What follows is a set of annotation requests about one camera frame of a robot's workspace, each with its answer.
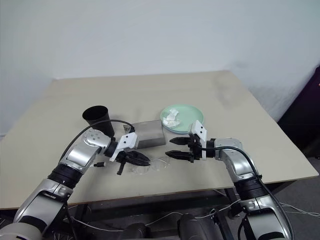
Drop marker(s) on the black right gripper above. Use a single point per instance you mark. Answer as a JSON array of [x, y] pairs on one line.
[[196, 148]]

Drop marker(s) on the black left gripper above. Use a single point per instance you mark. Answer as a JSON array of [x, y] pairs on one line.
[[125, 156]]

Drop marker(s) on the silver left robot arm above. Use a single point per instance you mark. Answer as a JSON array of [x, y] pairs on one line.
[[75, 157]]

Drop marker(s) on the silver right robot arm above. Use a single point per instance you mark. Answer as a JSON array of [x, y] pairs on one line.
[[240, 165]]

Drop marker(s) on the grey glasses case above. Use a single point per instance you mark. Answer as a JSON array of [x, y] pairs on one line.
[[148, 135]]

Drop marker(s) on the black plastic cup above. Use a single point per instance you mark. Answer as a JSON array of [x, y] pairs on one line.
[[100, 120]]

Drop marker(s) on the pale blue plate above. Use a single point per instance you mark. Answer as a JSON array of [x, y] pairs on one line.
[[175, 131]]

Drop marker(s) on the crumpled white paper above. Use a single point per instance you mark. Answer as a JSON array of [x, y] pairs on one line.
[[171, 117]]

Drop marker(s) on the mint green plate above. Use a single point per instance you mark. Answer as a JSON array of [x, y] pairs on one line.
[[187, 116]]

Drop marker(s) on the dark rounded robot part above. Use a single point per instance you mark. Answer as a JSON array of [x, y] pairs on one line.
[[197, 227]]

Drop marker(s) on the dark cabinet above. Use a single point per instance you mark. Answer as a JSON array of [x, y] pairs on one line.
[[303, 117]]

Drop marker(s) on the clear frame glasses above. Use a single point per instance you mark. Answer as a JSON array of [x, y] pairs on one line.
[[161, 163]]

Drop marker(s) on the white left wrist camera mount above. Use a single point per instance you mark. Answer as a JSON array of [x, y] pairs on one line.
[[126, 141]]

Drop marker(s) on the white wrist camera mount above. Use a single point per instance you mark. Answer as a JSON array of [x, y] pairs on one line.
[[200, 130], [126, 141]]

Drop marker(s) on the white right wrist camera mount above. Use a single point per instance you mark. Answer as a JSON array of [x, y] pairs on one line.
[[200, 130]]

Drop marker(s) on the black table frame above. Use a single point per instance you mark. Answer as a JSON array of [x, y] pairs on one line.
[[155, 207]]

